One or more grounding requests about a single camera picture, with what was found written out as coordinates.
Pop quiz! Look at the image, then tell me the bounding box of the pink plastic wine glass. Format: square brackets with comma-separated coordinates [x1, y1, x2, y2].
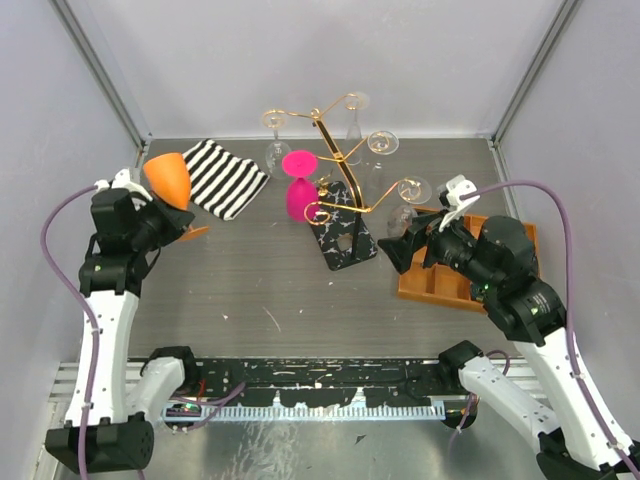
[282, 150, 318, 223]

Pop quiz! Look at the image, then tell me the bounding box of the clear champagne flute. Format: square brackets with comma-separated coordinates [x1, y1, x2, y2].
[344, 91, 369, 166]
[367, 131, 399, 189]

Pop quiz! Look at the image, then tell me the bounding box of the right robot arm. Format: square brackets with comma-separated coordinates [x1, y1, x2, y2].
[378, 212, 639, 479]

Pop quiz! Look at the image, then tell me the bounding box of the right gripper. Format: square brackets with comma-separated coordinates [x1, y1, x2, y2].
[377, 201, 499, 290]

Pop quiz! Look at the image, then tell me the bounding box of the black mounting base plate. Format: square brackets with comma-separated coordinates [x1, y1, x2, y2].
[199, 358, 468, 408]

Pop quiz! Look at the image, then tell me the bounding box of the clear stemless glass tumbler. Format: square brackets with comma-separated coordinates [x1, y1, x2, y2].
[262, 109, 291, 180]

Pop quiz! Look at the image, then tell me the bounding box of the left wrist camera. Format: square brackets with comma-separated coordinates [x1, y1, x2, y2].
[94, 168, 153, 201]

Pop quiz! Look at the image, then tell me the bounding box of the clear round wine glass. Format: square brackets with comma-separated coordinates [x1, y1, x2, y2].
[387, 176, 432, 237]

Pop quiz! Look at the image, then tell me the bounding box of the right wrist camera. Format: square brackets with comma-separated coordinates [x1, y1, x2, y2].
[438, 175, 480, 232]

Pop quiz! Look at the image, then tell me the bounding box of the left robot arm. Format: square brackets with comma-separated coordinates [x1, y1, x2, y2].
[40, 183, 201, 479]

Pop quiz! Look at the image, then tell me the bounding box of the gold wine glass rack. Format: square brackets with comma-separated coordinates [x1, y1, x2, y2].
[260, 92, 401, 271]

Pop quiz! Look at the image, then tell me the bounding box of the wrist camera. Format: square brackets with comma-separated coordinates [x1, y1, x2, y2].
[94, 168, 153, 201]
[438, 175, 480, 232]

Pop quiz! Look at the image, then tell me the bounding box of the orange compartment tray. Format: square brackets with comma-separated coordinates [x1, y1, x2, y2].
[397, 214, 541, 314]

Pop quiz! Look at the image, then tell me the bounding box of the striped black white cloth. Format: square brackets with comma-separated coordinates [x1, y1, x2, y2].
[183, 139, 270, 221]

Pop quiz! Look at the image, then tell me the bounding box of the orange plastic wine glass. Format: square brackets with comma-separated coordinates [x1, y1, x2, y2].
[143, 153, 210, 241]

